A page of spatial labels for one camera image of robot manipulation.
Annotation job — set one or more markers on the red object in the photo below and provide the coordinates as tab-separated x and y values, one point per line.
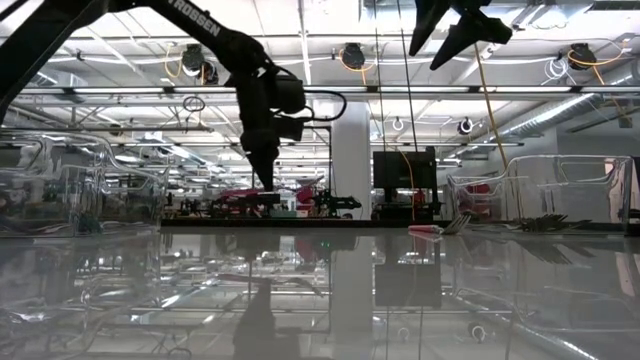
477	192

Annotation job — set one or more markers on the person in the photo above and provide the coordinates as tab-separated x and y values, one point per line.
305	195

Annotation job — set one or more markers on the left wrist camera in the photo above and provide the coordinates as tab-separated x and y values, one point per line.
287	92

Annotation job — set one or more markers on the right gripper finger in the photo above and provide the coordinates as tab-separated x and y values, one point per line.
457	45
430	20

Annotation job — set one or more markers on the black monitor on stand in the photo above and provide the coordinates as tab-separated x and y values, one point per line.
400	170

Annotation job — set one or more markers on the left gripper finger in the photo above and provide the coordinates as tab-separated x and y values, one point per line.
267	167

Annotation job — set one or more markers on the background black robot arm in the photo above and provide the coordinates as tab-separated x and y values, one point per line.
340	202
245	205

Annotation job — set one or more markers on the white pillar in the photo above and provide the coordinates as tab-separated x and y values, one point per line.
352	160

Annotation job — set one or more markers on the silver spiral duct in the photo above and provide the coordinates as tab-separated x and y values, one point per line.
575	107

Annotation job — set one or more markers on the clear plastic bin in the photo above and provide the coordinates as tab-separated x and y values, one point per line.
550	195
75	190

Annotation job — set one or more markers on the black gantry frame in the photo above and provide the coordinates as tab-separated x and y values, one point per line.
320	128

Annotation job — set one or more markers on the ceiling light strip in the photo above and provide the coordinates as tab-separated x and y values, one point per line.
450	90

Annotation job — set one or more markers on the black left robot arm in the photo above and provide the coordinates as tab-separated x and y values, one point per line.
210	27

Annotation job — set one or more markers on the black fork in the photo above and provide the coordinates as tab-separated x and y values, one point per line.
537	226
570	224
550	220

